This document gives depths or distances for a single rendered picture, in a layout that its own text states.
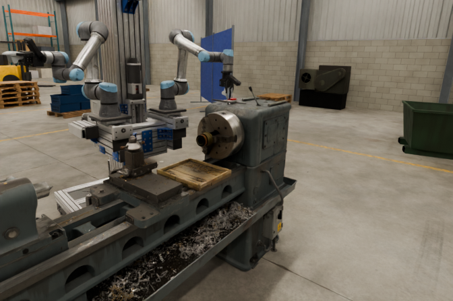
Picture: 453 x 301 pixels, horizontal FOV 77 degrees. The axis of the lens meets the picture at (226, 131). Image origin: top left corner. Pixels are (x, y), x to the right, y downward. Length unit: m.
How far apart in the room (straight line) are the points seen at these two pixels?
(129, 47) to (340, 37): 10.21
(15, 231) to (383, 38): 11.33
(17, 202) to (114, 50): 1.45
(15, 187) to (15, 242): 0.19
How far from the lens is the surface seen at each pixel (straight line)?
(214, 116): 1.87
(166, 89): 2.39
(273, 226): 2.42
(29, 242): 1.28
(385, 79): 11.54
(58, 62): 2.09
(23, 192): 1.22
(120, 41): 2.39
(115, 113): 2.17
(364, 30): 11.81
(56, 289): 1.33
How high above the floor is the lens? 1.57
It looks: 14 degrees down
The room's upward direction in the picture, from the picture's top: 2 degrees clockwise
